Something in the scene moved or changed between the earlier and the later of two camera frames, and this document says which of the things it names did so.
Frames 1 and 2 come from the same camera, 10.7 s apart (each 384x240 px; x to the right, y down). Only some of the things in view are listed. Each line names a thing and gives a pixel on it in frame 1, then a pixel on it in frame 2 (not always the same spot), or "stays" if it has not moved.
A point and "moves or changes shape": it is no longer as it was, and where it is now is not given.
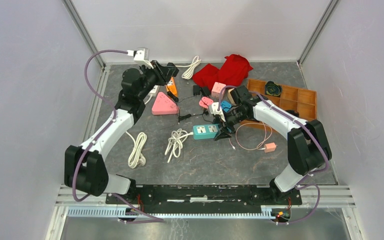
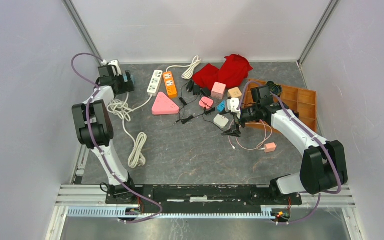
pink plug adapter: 205,102 stays
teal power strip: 205,131 moves or changes shape
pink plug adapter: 270,147 stays
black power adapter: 196,90 stays
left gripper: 163,73 → 127,87
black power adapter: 206,91 stays
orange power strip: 171,87 stays
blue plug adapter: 226,106 moves or changes shape
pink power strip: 164,105 stays
